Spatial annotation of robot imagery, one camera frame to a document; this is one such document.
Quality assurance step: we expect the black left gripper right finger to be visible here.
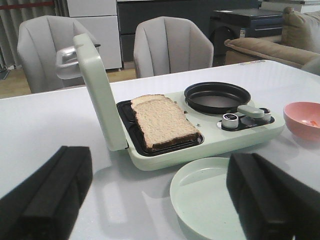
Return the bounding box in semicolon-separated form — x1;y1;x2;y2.
226;153;320;240

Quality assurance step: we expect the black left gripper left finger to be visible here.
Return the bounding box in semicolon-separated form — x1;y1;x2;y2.
0;146;93;240

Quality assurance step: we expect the pink bowl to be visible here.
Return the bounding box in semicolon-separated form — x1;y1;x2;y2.
283;101;320;142

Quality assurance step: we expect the shrimp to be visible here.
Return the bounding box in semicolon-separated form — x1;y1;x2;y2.
301;120;319;128

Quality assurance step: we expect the bread slice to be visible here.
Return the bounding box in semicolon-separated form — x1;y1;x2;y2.
132;99;201;152
130;94;172;109

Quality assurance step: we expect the green breakfast maker lid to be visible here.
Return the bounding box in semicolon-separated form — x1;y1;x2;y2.
55;33;128;151

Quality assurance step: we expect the green breakfast maker base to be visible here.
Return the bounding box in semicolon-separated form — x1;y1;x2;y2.
116;92;285;171

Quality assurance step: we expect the light green plate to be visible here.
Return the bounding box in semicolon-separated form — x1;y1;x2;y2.
169;157;246;240

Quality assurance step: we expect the right silver control knob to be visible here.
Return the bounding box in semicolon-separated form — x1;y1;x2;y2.
260;107;272;123

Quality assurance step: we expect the silver control knob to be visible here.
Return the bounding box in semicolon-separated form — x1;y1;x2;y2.
260;107;272;123
221;113;239;129

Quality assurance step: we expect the left silver control knob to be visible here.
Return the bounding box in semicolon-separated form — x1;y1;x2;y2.
221;113;239;129

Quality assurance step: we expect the black round frying pan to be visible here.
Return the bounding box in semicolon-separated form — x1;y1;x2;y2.
184;82;265;119

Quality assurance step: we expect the left grey chair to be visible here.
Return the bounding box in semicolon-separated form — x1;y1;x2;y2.
17;15;97;93

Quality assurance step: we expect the grey chair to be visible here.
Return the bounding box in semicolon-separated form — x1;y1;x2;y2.
133;17;214;78
17;15;97;93

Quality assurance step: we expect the beige cushion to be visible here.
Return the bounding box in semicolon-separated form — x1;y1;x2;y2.
224;7;320;75

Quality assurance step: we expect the right grey chair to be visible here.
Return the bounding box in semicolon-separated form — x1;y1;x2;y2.
133;17;214;78

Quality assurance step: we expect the white refrigerator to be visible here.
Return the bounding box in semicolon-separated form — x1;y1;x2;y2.
67;0;123;70

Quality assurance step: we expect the red barrier belt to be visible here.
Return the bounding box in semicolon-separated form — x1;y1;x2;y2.
0;0;55;10

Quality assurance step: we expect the dark grey counter cabinet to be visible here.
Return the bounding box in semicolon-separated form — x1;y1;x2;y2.
117;0;258;62

